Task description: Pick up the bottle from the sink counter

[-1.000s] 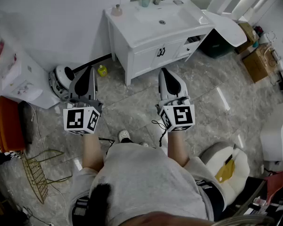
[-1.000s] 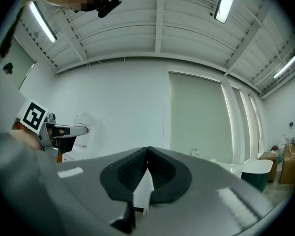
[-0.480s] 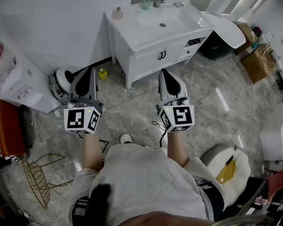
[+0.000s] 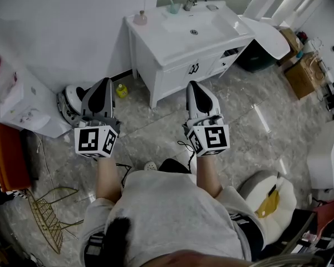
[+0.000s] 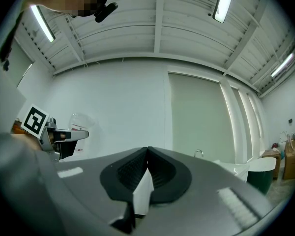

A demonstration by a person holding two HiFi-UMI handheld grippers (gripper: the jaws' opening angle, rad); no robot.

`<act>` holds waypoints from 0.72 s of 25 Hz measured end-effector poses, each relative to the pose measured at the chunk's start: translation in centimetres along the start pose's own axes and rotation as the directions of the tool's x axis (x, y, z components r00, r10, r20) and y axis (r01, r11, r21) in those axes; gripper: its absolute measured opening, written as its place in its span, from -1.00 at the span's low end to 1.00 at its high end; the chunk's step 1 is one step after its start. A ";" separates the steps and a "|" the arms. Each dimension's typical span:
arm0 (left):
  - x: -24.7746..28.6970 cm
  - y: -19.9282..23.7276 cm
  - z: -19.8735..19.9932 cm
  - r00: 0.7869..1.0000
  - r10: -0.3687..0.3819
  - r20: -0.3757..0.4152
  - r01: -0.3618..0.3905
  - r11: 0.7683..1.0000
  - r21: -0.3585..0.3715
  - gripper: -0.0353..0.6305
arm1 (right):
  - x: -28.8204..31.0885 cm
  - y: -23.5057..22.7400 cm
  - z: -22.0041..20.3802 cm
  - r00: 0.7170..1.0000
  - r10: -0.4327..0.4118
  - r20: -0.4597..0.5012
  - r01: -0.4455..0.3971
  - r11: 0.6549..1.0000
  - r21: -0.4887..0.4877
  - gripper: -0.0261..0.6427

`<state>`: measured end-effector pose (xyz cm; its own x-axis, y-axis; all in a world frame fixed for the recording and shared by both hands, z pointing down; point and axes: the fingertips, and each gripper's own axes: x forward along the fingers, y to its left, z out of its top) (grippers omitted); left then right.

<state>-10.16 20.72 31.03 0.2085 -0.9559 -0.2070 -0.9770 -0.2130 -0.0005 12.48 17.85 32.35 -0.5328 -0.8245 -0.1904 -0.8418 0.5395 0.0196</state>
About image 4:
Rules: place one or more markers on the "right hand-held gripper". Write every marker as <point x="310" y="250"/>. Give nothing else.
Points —
<point x="217" y="138"/>

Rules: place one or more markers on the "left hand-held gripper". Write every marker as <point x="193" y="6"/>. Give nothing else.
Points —
<point x="85" y="142"/>

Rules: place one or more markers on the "translucent pink bottle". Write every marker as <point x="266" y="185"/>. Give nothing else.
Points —
<point x="140" y="19"/>

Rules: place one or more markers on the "person's left forearm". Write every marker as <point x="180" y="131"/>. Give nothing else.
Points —
<point x="107" y="177"/>

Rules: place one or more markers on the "person's right forearm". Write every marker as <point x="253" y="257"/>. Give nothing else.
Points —
<point x="208" y="174"/>

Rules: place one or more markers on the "yellow bottle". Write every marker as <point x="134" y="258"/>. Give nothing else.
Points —
<point x="121" y="91"/>

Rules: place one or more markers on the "white round appliance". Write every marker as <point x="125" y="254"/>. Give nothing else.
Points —
<point x="71" y="99"/>

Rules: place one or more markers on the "white vanity cabinet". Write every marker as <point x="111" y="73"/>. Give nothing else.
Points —
<point x="169" y="79"/>

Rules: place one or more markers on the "white rectangular cabinet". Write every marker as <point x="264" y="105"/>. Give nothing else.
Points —
<point x="36" y="93"/>

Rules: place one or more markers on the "person's black trouser leg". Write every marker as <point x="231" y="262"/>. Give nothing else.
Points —
<point x="172" y="166"/>

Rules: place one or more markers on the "dark green bin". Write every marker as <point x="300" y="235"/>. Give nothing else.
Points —
<point x="254" y="60"/>

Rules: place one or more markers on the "person's white clog shoe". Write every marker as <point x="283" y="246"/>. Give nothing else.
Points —
<point x="150" y="166"/>

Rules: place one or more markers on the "white curved panel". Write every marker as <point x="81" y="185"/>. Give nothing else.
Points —
<point x="267" y="37"/>

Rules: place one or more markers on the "teal plastic cup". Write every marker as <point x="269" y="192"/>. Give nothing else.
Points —
<point x="174" y="9"/>

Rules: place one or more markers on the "orange box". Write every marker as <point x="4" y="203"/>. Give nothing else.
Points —
<point x="12" y="157"/>

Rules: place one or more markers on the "large cardboard box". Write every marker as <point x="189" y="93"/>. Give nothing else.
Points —
<point x="302" y="78"/>

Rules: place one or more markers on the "small cardboard box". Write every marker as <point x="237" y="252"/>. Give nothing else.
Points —
<point x="289" y="37"/>

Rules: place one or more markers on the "person's grey shirt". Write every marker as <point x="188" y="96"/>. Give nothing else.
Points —
<point x="169" y="210"/>

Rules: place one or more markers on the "yellow cloth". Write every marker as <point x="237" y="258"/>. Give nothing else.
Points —
<point x="268" y="206"/>

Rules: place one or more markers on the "white cushioned chair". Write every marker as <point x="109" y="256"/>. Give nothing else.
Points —
<point x="286" y="199"/>

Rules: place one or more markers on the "white box appliance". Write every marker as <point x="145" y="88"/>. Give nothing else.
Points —
<point x="323" y="154"/>

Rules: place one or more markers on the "red cloth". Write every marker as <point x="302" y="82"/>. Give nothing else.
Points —
<point x="329" y="213"/>

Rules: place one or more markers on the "white door frame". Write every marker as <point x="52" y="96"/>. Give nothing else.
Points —
<point x="284" y="1"/>

